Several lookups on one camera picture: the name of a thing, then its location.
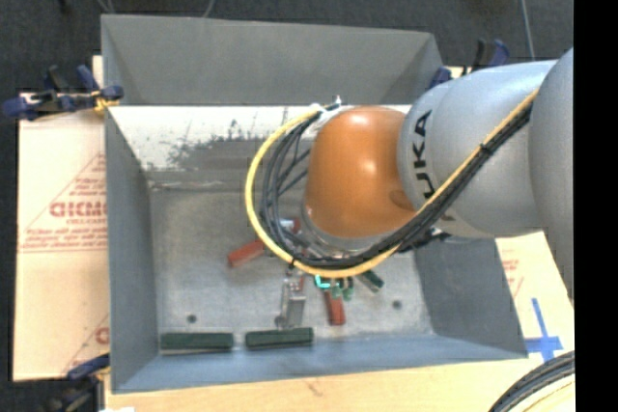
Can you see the grey metal bin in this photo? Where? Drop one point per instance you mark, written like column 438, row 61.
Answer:
column 203, row 231

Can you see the red-brown flat block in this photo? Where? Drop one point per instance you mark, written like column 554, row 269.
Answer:
column 245, row 254
column 335, row 311

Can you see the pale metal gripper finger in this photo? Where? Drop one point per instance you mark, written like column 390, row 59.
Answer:
column 297, row 311
column 284, row 304

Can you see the dark green flat block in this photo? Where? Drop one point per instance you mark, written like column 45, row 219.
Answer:
column 195, row 341
column 373, row 281
column 279, row 337

